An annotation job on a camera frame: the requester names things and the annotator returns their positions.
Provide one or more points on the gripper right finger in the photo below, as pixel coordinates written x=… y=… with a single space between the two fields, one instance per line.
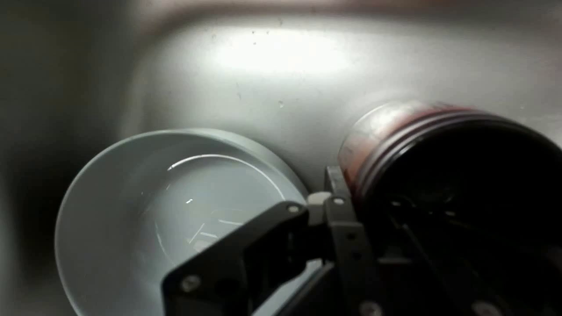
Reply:
x=443 y=281

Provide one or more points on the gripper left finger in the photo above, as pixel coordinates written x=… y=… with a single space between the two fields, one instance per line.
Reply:
x=246 y=245

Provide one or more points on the red-brown mug with dark inside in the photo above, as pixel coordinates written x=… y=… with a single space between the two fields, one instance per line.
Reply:
x=386 y=131

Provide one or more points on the stainless steel sink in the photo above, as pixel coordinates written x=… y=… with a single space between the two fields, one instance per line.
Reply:
x=281 y=87

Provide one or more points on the grey round bowl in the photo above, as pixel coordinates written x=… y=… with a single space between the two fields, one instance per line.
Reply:
x=131 y=197

